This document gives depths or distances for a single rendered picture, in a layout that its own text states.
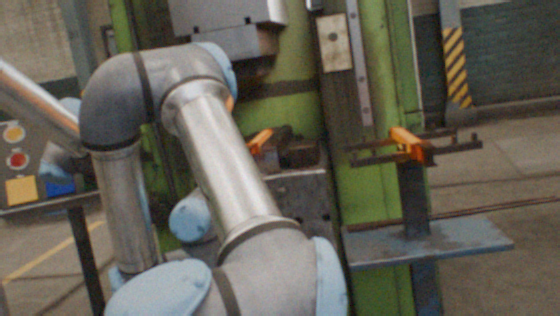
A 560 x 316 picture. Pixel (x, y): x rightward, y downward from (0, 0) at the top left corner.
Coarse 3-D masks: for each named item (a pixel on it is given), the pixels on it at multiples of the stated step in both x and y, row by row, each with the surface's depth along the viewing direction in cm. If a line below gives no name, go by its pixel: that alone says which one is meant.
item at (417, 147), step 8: (392, 128) 151; (400, 128) 149; (392, 136) 150; (400, 136) 138; (408, 136) 135; (408, 144) 128; (416, 144) 120; (424, 144) 117; (416, 152) 121; (424, 152) 116; (432, 152) 113; (424, 160) 117; (432, 160) 113
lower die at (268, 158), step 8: (248, 136) 196; (256, 136) 186; (264, 144) 170; (272, 144) 168; (264, 152) 164; (272, 152) 164; (256, 160) 165; (264, 160) 165; (272, 160) 164; (264, 168) 165; (272, 168) 165
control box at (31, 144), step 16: (0, 128) 157; (0, 144) 155; (16, 144) 156; (32, 144) 157; (0, 160) 153; (32, 160) 155; (0, 176) 152; (16, 176) 152; (80, 176) 156; (0, 192) 150; (80, 192) 154; (96, 192) 155; (0, 208) 148; (16, 208) 149; (32, 208) 151; (48, 208) 154; (64, 208) 158
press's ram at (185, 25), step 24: (168, 0) 159; (192, 0) 158; (216, 0) 157; (240, 0) 156; (264, 0) 155; (192, 24) 159; (216, 24) 158; (240, 24) 157; (264, 24) 169; (288, 24) 194
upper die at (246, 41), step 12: (252, 24) 157; (192, 36) 160; (204, 36) 159; (216, 36) 159; (228, 36) 158; (240, 36) 158; (252, 36) 157; (264, 36) 169; (276, 36) 195; (228, 48) 159; (240, 48) 159; (252, 48) 158; (264, 48) 166; (276, 48) 191
